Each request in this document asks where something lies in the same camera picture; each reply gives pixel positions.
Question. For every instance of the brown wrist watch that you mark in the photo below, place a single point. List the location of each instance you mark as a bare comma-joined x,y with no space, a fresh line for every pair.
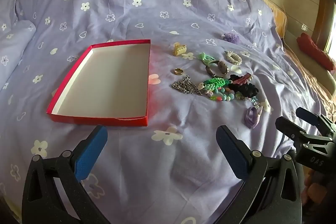
218,68

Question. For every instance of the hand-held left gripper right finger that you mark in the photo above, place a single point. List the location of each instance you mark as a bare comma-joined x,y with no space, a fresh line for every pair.
232,151

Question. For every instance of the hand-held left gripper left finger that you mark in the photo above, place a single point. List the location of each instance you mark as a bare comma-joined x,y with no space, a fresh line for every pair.
90,153

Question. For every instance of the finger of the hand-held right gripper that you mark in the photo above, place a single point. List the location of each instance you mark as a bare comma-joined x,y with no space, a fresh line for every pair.
307,114
288,127

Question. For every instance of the wooden door frame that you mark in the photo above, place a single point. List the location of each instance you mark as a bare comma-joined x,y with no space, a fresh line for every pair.
326,8

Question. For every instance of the purple scrunchie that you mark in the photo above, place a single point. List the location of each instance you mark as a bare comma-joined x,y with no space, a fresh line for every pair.
232,37

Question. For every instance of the red cloth roll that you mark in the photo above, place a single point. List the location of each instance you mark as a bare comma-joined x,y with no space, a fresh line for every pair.
316,50

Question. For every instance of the black scrunchie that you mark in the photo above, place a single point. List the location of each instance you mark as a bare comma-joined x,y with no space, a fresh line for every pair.
246,88

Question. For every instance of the yellow hair claw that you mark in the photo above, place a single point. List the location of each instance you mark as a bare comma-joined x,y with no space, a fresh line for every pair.
179,49

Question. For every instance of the red cardboard box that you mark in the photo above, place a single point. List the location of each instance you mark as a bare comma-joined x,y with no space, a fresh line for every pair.
105,82

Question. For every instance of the person's right hand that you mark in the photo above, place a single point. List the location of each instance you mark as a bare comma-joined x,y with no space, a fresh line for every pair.
315,188

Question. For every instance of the pink hair clip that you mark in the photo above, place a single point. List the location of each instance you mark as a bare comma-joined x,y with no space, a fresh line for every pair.
240,79

